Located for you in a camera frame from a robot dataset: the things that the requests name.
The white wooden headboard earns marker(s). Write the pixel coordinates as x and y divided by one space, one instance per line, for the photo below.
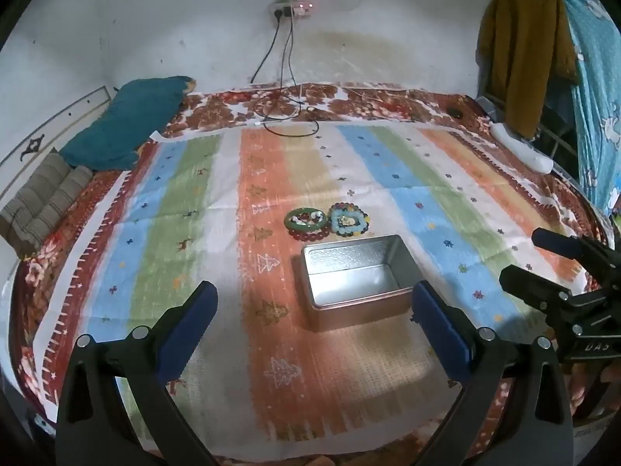
58 116

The white rolled cloth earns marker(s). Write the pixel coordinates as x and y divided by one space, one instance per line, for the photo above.
524 148

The mustard yellow garment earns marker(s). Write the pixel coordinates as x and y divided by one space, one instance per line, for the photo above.
524 48

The brown striped cushion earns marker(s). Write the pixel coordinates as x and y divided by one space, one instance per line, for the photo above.
43 199

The silver tin box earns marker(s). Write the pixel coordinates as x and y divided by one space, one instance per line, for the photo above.
356 281

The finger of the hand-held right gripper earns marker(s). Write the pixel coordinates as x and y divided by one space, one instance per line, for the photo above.
563 243
529 286

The green bangle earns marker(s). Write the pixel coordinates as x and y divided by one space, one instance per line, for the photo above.
291 221

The small dark round object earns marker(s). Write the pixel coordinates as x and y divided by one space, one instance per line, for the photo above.
455 112

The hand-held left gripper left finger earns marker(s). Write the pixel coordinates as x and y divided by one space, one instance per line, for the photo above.
191 330

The blue printed cloth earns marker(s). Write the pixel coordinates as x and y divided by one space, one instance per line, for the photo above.
599 82

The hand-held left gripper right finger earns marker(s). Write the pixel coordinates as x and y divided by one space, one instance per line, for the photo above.
444 335

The teal pillow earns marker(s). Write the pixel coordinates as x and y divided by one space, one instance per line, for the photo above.
126 121

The metal rack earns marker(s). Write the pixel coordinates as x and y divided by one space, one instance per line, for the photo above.
558 131

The striped printed cloth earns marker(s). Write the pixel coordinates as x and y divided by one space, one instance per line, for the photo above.
203 213

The white power strip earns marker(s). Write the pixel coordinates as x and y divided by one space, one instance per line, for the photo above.
290 9

